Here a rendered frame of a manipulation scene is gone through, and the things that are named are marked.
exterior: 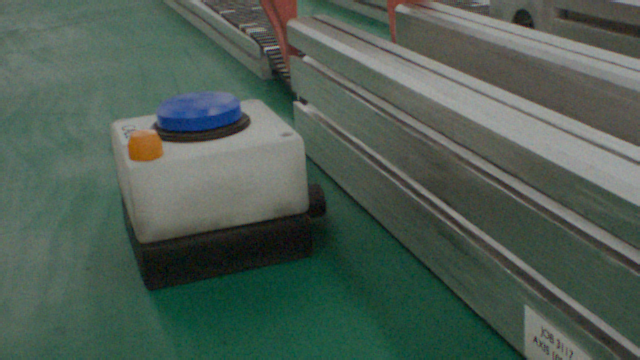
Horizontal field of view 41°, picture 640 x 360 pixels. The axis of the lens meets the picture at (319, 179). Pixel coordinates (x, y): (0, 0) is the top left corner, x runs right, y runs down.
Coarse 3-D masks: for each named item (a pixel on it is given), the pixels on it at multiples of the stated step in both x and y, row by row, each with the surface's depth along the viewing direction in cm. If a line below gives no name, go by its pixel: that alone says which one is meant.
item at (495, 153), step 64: (320, 64) 52; (384, 64) 40; (448, 64) 49; (512, 64) 42; (576, 64) 38; (320, 128) 50; (384, 128) 40; (448, 128) 34; (512, 128) 29; (576, 128) 29; (384, 192) 42; (448, 192) 35; (512, 192) 30; (576, 192) 26; (448, 256) 36; (512, 256) 33; (576, 256) 26; (512, 320) 31; (576, 320) 27
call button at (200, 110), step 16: (176, 96) 42; (192, 96) 41; (208, 96) 41; (224, 96) 41; (160, 112) 40; (176, 112) 39; (192, 112) 39; (208, 112) 39; (224, 112) 39; (240, 112) 41; (176, 128) 39; (192, 128) 39; (208, 128) 39
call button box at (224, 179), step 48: (192, 144) 39; (240, 144) 38; (288, 144) 38; (144, 192) 37; (192, 192) 38; (240, 192) 38; (288, 192) 39; (144, 240) 38; (192, 240) 38; (240, 240) 39; (288, 240) 40
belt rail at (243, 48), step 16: (176, 0) 117; (192, 0) 103; (192, 16) 104; (208, 16) 94; (208, 32) 95; (224, 32) 87; (240, 32) 81; (224, 48) 88; (240, 48) 84; (256, 48) 75; (256, 64) 76; (272, 64) 75
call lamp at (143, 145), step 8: (136, 136) 37; (144, 136) 37; (152, 136) 37; (128, 144) 37; (136, 144) 37; (144, 144) 37; (152, 144) 37; (160, 144) 37; (128, 152) 37; (136, 152) 37; (144, 152) 37; (152, 152) 37; (160, 152) 37; (136, 160) 37; (144, 160) 37
